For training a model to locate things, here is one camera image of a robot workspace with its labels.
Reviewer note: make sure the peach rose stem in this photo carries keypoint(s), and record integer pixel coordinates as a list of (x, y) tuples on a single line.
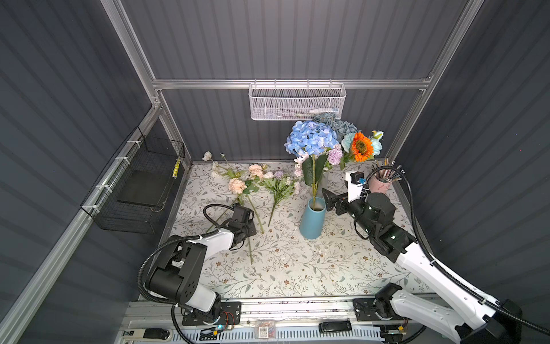
[(243, 183)]

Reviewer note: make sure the orange gerbera flower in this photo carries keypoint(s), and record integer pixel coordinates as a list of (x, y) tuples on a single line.
[(361, 148)]

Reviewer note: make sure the floral patterned table mat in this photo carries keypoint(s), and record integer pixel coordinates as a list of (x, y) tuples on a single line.
[(279, 261)]

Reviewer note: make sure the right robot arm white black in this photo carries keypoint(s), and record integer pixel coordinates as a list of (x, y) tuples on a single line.
[(471, 315)]

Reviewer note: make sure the blue hydrangea flower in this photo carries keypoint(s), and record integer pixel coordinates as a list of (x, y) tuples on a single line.
[(311, 143)]

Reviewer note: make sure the pale aqua peony stem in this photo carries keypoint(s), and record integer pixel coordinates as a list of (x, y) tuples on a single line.
[(376, 139)]

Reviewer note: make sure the teal ceramic vase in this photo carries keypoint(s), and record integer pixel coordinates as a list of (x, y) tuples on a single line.
[(313, 218)]

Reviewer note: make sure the black remote device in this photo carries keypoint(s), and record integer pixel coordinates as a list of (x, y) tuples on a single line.
[(335, 326)]

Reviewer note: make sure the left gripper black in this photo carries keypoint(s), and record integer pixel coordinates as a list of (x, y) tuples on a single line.
[(248, 226)]

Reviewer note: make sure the white pink flower bunch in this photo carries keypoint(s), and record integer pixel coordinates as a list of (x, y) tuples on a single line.
[(335, 157)]

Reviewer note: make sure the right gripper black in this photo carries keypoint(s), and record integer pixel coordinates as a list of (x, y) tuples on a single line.
[(339, 204)]

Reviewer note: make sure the white power strip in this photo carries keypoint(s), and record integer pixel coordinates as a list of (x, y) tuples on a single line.
[(147, 334)]

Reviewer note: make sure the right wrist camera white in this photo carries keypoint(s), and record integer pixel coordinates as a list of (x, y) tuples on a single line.
[(354, 181)]

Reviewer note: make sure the black wire basket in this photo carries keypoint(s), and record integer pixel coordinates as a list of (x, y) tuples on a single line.
[(140, 188)]

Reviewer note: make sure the dusty blue rose bunch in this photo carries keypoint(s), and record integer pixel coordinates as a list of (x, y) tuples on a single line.
[(340, 127)]

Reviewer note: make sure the small lilac flower sprig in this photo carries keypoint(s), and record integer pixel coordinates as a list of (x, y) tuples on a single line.
[(281, 186)]

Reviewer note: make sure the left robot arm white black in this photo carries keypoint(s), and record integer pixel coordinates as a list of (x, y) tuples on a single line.
[(171, 273)]

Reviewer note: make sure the clear glass vase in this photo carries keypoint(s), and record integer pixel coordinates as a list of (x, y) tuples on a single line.
[(322, 183)]

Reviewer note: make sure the white wire mesh basket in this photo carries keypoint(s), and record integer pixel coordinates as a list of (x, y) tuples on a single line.
[(265, 99)]

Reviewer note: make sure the cream white rose stem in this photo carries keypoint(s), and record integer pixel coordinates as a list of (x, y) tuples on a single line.
[(224, 169)]

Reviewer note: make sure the white marker in basket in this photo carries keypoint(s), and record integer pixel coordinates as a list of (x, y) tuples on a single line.
[(304, 113)]

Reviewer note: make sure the pink pencil cup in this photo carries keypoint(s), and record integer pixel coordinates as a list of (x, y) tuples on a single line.
[(379, 186)]

